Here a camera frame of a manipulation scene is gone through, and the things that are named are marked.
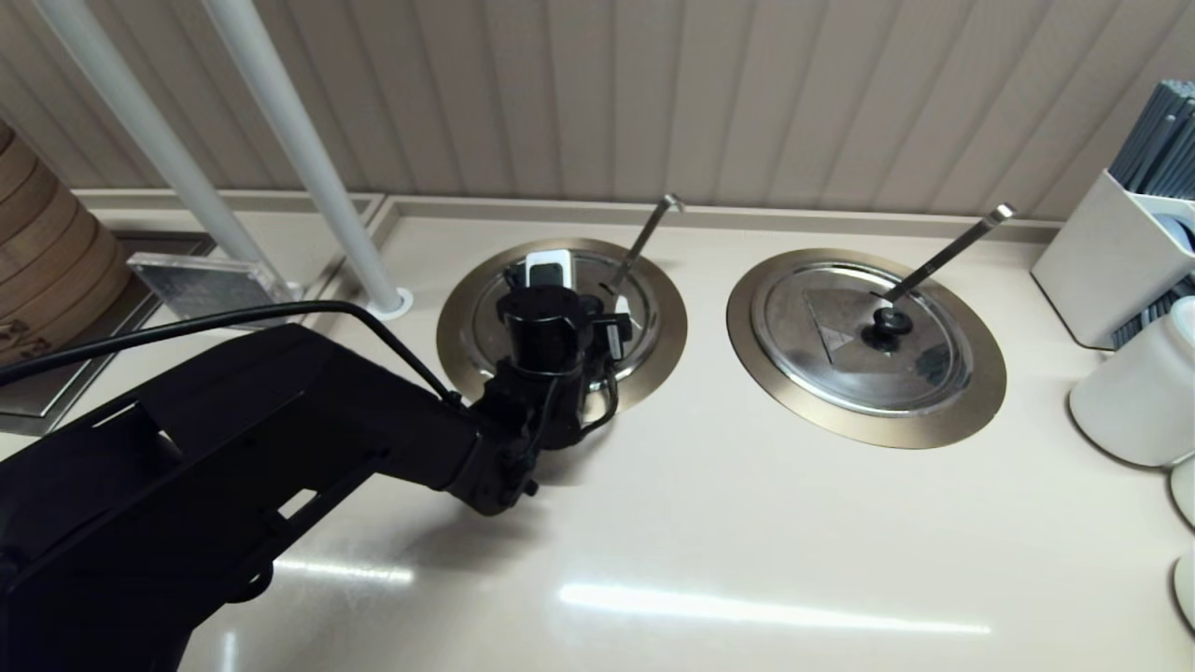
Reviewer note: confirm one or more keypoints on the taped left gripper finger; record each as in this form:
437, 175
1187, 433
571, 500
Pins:
618, 336

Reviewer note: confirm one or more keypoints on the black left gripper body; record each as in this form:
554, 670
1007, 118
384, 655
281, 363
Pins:
546, 336

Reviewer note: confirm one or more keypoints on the steel lid with black knob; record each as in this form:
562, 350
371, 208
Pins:
840, 373
639, 345

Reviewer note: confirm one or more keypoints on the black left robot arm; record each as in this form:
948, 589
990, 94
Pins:
233, 448

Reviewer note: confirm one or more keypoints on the white metal pole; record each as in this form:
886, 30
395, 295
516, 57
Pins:
147, 121
301, 140

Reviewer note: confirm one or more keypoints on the clear acrylic sign holder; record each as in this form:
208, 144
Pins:
205, 285

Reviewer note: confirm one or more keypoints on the white chopstick holder box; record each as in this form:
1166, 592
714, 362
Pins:
1094, 259

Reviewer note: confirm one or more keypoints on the dark metal steamer tray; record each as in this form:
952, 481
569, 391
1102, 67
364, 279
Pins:
65, 392

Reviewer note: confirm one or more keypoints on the bamboo steamer stack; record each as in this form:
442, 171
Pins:
42, 252

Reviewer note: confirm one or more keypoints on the white ceramic jar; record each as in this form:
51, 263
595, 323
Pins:
1137, 399

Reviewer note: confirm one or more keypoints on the white ceramic cup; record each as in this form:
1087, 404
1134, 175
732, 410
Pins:
1188, 590
1187, 493

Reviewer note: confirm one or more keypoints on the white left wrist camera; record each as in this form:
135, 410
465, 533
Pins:
548, 271

